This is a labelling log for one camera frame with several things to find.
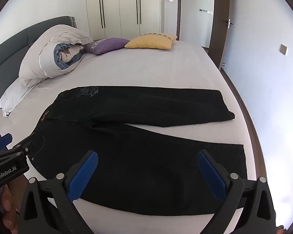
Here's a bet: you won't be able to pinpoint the brown door frame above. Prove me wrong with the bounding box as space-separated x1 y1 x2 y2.
176 0 216 42

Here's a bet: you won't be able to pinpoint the black pants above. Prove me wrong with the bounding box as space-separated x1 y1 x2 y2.
24 86 246 216

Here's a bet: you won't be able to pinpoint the white wardrobe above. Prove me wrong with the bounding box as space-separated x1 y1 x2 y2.
85 0 162 41

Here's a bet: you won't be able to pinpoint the brown door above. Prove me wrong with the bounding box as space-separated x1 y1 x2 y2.
207 0 232 70

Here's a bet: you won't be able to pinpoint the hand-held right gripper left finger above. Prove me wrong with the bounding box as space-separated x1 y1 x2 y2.
19 150 99 234

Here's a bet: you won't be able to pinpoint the yellow cushion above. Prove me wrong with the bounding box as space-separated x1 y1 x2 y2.
124 33 178 50

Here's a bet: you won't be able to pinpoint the purple cushion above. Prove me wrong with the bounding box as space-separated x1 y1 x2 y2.
83 37 131 55

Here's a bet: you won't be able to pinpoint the grey upholstered headboard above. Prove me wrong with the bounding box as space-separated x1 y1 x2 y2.
0 16 76 117

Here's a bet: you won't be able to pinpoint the folded white duvet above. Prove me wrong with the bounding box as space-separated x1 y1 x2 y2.
19 24 94 87

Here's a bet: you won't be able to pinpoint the bed with white sheet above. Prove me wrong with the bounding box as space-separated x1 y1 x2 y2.
0 38 259 234

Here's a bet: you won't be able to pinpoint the person's left hand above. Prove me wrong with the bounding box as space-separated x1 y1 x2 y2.
0 184 20 234

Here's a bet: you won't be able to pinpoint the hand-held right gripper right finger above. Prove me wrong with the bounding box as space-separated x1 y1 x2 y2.
196 149 277 234

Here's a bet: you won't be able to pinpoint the white pillow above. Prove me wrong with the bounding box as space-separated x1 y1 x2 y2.
0 78 39 117

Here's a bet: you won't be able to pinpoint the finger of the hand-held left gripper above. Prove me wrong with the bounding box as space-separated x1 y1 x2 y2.
0 133 13 153
12 132 43 158

